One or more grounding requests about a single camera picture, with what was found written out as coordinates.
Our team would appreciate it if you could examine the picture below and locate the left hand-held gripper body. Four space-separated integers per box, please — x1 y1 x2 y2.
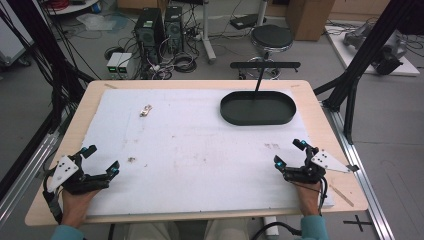
46 154 111 196

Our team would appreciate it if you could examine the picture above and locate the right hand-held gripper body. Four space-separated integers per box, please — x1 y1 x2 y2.
282 148 360 185

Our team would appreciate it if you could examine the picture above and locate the person's left hand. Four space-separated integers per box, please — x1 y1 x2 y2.
61 187 102 229

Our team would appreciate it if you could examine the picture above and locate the person's right hand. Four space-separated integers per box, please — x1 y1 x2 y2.
292 181 323 218

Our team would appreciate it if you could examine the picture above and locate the wooden table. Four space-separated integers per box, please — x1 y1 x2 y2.
24 79 370 227

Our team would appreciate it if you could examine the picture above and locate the thin wooden stick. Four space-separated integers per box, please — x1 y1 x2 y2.
329 184 355 208

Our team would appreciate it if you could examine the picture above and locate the black oval tray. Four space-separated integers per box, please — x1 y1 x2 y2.
219 90 297 127

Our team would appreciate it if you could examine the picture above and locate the white table leg tube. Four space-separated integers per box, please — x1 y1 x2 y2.
263 216 280 238

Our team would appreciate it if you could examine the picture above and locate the small metal clip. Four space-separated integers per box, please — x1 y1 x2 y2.
139 103 154 118

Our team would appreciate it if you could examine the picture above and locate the black tape cross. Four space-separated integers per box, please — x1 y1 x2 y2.
342 214 373 233

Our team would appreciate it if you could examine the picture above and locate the white foam mat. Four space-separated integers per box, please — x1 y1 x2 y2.
80 87 335 217

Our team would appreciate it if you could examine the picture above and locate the black T-shaped stand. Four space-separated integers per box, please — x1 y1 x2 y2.
229 60 302 101

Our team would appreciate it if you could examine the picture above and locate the white power supply unit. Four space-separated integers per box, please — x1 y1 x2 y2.
117 52 135 79
105 51 124 78

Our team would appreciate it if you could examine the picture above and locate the black round stool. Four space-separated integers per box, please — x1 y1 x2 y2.
247 24 295 81

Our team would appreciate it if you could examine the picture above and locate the white platform board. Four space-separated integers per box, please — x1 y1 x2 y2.
324 22 421 78

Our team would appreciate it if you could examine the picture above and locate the grey robot device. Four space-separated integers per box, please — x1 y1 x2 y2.
342 23 409 76

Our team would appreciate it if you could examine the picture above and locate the cardboard box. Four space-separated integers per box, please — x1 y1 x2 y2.
285 0 336 42

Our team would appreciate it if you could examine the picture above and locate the clear plastic bag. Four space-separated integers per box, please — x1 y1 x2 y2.
75 12 130 34

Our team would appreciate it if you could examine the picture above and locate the large black computer tower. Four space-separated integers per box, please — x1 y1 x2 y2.
134 7 167 64

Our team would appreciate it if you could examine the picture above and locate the black flat device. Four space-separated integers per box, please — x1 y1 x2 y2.
229 13 268 31

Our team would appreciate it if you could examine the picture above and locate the round white table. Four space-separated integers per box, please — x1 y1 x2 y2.
42 0 102 17

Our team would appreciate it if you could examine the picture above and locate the white desk leg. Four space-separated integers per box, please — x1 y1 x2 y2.
199 0 218 65

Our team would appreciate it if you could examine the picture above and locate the slim black computer tower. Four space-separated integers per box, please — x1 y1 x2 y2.
164 5 185 53

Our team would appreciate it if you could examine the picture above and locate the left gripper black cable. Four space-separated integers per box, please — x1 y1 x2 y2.
41 168 65 225

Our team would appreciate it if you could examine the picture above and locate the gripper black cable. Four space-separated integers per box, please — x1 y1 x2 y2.
249 176 330 240
41 168 65 225

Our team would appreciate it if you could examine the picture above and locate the aluminium rail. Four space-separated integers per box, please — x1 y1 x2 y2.
321 99 396 240
0 109 73 229

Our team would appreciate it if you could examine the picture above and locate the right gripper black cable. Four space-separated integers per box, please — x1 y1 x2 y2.
249 176 330 240

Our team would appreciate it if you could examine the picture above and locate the black frame with cable bundle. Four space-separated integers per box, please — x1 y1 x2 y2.
0 0 96 134

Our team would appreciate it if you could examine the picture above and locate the black metal frame post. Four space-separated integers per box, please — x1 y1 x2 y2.
313 0 424 146

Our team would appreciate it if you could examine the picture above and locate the tangle of floor cables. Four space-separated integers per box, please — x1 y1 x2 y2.
103 13 208 81

